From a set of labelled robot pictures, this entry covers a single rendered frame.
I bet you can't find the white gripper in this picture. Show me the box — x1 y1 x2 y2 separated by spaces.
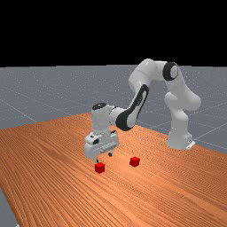
84 129 121 164

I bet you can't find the red cube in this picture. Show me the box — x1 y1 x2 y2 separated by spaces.
129 156 141 168
94 162 106 175

